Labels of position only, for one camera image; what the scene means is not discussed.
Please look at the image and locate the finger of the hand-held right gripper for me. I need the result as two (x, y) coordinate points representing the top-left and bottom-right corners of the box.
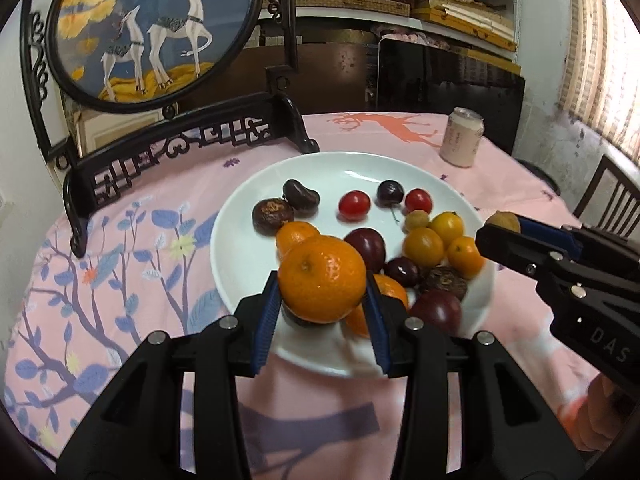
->
(517, 216), (640, 273)
(475, 223), (640, 313)

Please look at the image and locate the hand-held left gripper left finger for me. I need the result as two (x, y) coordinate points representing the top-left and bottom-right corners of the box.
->
(55, 271), (281, 480)

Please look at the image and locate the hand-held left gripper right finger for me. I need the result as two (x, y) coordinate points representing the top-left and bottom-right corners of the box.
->
(362, 272), (586, 480)

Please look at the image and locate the small yellowish round fruit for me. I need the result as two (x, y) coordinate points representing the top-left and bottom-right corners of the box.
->
(484, 211), (522, 233)
(403, 210), (431, 233)

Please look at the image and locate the orange mandarin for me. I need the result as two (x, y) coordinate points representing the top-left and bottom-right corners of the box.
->
(345, 272), (410, 338)
(446, 236), (486, 279)
(275, 221), (322, 261)
(277, 235), (368, 324)

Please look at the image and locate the small dark purple plum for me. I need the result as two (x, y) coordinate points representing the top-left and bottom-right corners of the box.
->
(384, 256), (421, 288)

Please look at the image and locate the yellow-orange plum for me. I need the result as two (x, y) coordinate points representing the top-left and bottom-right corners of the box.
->
(429, 211), (466, 246)
(402, 227), (446, 268)

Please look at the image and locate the dark brown wrinkled passion fruit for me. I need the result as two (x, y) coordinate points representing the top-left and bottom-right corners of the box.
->
(417, 266), (468, 301)
(251, 197), (296, 237)

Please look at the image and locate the red cherry tomato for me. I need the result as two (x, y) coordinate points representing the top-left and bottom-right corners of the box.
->
(404, 188), (433, 214)
(338, 190), (372, 222)

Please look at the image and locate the dark cherry with stem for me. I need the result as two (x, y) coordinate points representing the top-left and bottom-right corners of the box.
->
(376, 180), (406, 223)

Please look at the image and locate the white oval plate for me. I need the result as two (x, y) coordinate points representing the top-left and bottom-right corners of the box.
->
(210, 152), (498, 378)

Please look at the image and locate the person's right hand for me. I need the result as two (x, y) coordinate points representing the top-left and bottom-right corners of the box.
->
(555, 374), (632, 453)

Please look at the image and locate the dark wooden chair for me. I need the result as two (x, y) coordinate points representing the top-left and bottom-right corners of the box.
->
(572, 154), (640, 226)

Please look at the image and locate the pink printed tablecloth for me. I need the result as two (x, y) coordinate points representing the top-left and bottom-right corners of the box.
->
(0, 110), (616, 480)

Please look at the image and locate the pale beverage can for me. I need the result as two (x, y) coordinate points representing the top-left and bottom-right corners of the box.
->
(439, 106), (485, 168)

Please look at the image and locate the dark kidney-shaped fruit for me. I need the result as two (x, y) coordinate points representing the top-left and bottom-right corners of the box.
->
(282, 179), (321, 218)

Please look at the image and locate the black flat screen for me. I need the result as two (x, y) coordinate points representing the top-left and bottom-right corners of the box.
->
(377, 37), (526, 153)

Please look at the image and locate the bamboo window blind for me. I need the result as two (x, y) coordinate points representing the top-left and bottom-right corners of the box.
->
(557, 0), (640, 156)

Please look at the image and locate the pink fabric bundle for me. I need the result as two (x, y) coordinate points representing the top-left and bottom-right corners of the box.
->
(380, 25), (451, 51)

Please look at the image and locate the stack of yellow flat boxes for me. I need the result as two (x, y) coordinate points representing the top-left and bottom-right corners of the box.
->
(415, 0), (517, 53)

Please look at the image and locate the beige cardboard box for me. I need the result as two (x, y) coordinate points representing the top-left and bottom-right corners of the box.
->
(62, 95), (171, 156)

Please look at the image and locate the brown wooden chair back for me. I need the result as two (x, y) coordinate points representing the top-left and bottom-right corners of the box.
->
(220, 42), (381, 113)

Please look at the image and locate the deer embroidery screen black stand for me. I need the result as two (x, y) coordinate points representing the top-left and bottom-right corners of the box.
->
(17, 0), (321, 258)

